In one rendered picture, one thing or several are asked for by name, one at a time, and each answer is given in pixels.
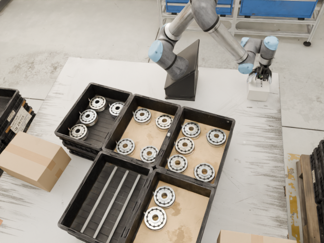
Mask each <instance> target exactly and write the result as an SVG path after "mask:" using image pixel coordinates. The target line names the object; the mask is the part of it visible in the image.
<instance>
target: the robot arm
mask: <svg viewBox="0 0 324 243"><path fill-rule="evenodd" d="M217 2H218V0H189V3H188V4H187V5H186V6H185V7H184V9H183V10H182V11H181V12H180V13H179V14H178V16H177V17H176V18H175V19H174V20H173V22H171V23H167V24H165V25H164V26H163V27H162V28H161V30H160V33H159V36H158V38H157V40H155V41H154V42H153V43H152V45H151V46H150V48H149V51H148V56H149V58H150V59H151V60H152V61H153V62H155V63H156V64H157V65H159V66H160V67H162V68H163V69H164V70H165V71H166V72H167V73H168V75H169V76H170V78H171V79H173V80H178V79H179V78H181V77H182V76H183V75H184V73H185V72H186V70H187V69H188V66H189V61H188V60H187V59H185V58H182V57H180V56H178V55H176V54H175V53H174V52H173V49H174V47H175V44H176V43H177V42H178V41H179V40H180V39H181V37H182V33H183V32H184V31H185V30H186V29H187V28H188V26H189V25H190V24H191V23H192V22H193V21H194V20H195V21H196V22H197V24H198V25H199V27H200V28H201V29H202V30H203V31H204V32H208V33H209V34H210V35H211V36H212V37H213V38H214V39H215V41H216V42H217V43H218V44H219V45H220V46H221V47H222V48H223V49H224V50H225V51H226V52H227V53H228V54H229V55H230V56H231V58H232V59H233V60H234V61H235V62H236V63H237V64H238V65H239V66H238V71H239V72H240V73H241V74H249V75H248V77H247V80H246V82H248V81H249V82H251V81H252V78H253V77H254V76H255V75H256V79H260V80H262V81H266V80H267V81H269V83H270V84H271V82H272V71H271V70H270V68H269V66H270V65H271V64H272V62H273V59H274V58H275V57H274V56H275V53H276V50H277V48H278V43H279V40H278V39H277V38H276V37H275V36H267V37H266V38H265V39H264V40H260V39H253V38H242V41H241V44H240V43H239V42H238V41H237V40H236V39H235V38H234V37H233V35H232V34H231V33H230V32H229V31H228V30H227V29H226V28H225V26H224V25H223V24H222V23H221V22H220V17H219V16H218V15H217V13H216V5H217ZM256 53H257V54H260V57H259V64H260V65H259V66H257V67H255V68H254V69H253V67H254V62H255V57H256Z"/></svg>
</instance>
